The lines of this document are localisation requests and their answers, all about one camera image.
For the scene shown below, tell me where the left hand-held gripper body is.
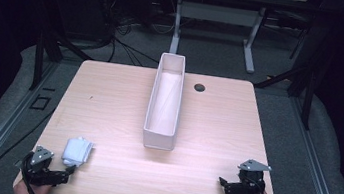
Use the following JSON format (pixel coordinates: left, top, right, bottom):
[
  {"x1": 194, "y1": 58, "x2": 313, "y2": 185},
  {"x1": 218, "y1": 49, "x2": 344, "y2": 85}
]
[{"x1": 18, "y1": 143, "x2": 74, "y2": 190}]

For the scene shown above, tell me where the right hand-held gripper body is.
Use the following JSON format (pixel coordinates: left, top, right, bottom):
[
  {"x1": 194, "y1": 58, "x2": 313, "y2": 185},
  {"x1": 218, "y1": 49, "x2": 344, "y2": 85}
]
[{"x1": 233, "y1": 157, "x2": 273, "y2": 194}]

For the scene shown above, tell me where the white cloth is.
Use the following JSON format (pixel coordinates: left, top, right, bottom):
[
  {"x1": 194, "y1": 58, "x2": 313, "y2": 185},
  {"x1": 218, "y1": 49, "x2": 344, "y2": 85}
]
[{"x1": 60, "y1": 134, "x2": 96, "y2": 171}]

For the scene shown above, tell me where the person's left hand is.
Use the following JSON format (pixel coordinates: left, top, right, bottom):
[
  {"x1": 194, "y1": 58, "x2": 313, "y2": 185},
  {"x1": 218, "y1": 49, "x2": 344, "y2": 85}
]
[{"x1": 12, "y1": 178, "x2": 53, "y2": 194}]

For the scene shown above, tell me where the long white box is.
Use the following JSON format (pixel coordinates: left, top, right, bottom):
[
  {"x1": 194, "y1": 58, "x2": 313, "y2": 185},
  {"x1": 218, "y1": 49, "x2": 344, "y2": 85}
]
[{"x1": 140, "y1": 50, "x2": 189, "y2": 153}]

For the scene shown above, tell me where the black table grommet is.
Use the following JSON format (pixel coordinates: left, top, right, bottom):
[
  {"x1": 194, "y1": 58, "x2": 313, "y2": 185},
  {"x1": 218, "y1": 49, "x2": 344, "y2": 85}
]
[{"x1": 193, "y1": 82, "x2": 207, "y2": 94}]

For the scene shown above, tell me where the black metal stand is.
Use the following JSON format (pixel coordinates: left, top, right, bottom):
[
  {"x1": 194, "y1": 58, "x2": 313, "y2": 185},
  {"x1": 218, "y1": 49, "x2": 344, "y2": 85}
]
[
  {"x1": 28, "y1": 23, "x2": 97, "y2": 99},
  {"x1": 248, "y1": 52, "x2": 322, "y2": 132}
]

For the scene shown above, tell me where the white-legged wooden desk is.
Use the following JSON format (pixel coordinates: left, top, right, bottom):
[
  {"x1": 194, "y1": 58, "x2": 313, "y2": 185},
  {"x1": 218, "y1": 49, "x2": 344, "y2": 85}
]
[{"x1": 148, "y1": 0, "x2": 309, "y2": 81}]

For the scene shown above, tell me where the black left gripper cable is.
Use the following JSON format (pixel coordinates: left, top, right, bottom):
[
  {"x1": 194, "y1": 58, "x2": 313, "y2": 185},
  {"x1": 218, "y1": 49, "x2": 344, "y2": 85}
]
[{"x1": 17, "y1": 150, "x2": 49, "y2": 194}]

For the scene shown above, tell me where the black floor cable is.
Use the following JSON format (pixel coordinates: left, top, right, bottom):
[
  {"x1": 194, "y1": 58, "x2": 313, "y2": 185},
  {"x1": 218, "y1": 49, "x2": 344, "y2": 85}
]
[{"x1": 0, "y1": 100, "x2": 58, "y2": 194}]

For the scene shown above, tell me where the bundle of black cables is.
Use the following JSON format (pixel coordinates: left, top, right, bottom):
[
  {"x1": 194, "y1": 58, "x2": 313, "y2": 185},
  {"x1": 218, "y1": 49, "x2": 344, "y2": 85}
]
[{"x1": 88, "y1": 0, "x2": 181, "y2": 72}]

